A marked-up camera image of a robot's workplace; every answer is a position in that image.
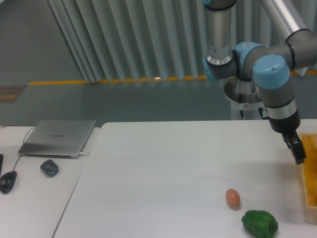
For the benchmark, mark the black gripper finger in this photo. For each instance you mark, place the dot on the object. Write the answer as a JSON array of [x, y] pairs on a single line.
[[298, 150], [288, 140]]

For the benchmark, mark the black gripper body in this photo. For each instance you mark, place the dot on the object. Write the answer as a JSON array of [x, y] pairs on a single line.
[[286, 126]]

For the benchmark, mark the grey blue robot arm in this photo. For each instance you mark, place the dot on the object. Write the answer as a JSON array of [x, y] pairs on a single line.
[[267, 67]]

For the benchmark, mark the green bell pepper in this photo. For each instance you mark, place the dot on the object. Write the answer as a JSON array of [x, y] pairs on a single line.
[[260, 223]]

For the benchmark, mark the yellow plastic basket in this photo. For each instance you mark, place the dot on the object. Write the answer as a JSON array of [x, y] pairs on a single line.
[[309, 168]]

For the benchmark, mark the brown egg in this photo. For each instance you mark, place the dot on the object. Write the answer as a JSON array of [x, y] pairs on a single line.
[[232, 197]]

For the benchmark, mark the white folding partition screen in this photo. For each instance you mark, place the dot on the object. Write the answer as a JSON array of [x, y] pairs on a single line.
[[122, 40]]

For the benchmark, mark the silver closed laptop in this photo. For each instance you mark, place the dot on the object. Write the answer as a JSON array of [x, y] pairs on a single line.
[[64, 139]]

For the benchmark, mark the small black plastic holder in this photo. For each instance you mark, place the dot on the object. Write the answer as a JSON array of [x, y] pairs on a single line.
[[50, 168]]

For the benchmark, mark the black computer mouse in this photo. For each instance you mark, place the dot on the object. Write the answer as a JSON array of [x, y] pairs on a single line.
[[7, 182]]

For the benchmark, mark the black device at edge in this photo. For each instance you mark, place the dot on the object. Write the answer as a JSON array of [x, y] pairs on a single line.
[[1, 162]]

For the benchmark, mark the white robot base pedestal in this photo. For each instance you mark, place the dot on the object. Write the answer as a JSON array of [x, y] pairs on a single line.
[[244, 99]]

